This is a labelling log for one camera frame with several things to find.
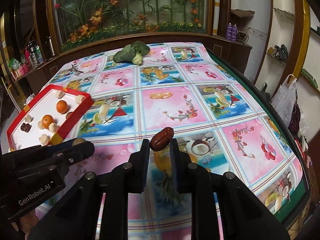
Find orange mandarin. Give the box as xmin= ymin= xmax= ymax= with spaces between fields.
xmin=41 ymin=114 xmax=54 ymax=129
xmin=56 ymin=100 xmax=69 ymax=114

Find dark red date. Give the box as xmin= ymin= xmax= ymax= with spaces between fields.
xmin=150 ymin=127 xmax=174 ymax=152

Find left hand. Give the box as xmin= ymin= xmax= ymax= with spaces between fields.
xmin=12 ymin=210 xmax=39 ymax=239

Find red white tray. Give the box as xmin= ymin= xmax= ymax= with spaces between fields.
xmin=7 ymin=84 xmax=93 ymax=151

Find dark dates in tray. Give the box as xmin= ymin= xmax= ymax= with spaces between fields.
xmin=20 ymin=123 xmax=31 ymax=133

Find black eyeglasses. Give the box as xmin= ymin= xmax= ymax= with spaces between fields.
xmin=69 ymin=63 xmax=84 ymax=76

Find thermos flasks on shelf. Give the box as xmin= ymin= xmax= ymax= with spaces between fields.
xmin=25 ymin=36 xmax=55 ymax=67

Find green leafy vegetable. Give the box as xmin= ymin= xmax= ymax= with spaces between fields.
xmin=113 ymin=41 xmax=150 ymax=66

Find white plastic bag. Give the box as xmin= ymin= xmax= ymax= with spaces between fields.
xmin=271 ymin=74 xmax=297 ymax=127

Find colourful fruit print tablecloth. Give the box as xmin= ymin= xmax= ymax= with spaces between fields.
xmin=49 ymin=42 xmax=306 ymax=225

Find plant display glass case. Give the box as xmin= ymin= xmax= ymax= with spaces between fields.
xmin=47 ymin=0 xmax=214 ymax=52

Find purple bottles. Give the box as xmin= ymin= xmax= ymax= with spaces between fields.
xmin=225 ymin=23 xmax=238 ymax=42

